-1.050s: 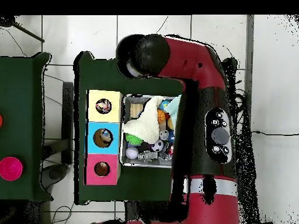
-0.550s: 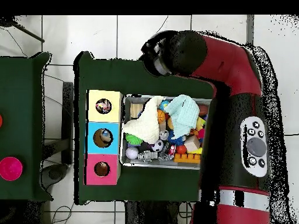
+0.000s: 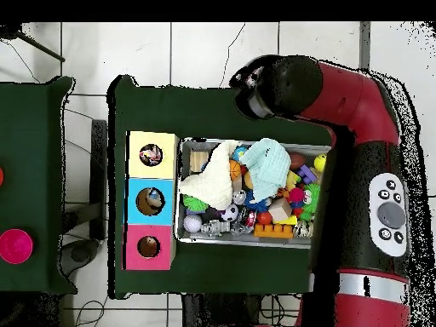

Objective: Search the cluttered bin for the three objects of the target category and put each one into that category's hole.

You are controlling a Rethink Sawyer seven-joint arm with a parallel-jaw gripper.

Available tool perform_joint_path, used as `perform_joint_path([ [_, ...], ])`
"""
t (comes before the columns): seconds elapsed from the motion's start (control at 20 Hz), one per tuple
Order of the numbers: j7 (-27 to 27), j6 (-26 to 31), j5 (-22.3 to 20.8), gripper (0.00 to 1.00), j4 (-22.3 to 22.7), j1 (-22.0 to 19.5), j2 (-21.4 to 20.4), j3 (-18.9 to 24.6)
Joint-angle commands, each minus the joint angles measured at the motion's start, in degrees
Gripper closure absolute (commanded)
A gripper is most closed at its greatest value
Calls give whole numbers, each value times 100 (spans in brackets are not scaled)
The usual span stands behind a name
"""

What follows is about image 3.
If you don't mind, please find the grey toy robot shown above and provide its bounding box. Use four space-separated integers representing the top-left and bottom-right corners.
199 219 232 239

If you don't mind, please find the multicoloured patterned cloth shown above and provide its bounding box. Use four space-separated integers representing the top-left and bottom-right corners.
139 144 164 167

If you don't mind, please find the green spiky ball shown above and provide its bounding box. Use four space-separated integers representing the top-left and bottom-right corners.
181 193 209 212
299 183 323 221

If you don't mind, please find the green cloth side table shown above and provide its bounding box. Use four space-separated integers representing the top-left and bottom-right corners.
0 76 76 295

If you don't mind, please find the pink round disc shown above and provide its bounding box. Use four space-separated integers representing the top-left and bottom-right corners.
0 228 34 266

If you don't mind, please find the purple toy block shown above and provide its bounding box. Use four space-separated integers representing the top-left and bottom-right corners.
295 164 318 185

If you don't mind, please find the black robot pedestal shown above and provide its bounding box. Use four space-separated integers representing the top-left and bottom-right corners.
181 294 263 327

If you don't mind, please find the mint waffle cloth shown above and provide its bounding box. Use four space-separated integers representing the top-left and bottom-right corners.
238 137 292 202

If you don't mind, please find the wooden box with three holes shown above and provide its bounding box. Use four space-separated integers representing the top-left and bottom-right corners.
122 130 180 272

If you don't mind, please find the white baseball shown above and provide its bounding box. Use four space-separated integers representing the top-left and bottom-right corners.
182 213 204 234

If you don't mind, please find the shallow clear mesh bin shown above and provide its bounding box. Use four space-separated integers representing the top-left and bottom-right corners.
175 138 335 250

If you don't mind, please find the cream waffle cloth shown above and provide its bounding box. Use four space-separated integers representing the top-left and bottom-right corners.
178 139 241 211

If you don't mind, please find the small soccer ball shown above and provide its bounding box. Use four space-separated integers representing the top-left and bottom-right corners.
221 203 239 222

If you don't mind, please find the yellow ball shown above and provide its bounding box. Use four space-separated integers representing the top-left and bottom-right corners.
313 153 329 173

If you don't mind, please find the orange toy brick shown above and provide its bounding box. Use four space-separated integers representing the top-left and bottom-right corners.
253 223 295 239

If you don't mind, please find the red spiky ball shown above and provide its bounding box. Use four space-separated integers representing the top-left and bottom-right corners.
285 186 307 205

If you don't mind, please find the grey round base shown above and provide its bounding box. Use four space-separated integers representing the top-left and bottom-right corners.
60 238 100 277

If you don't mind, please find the black stand pole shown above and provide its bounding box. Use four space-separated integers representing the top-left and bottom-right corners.
0 23 67 64

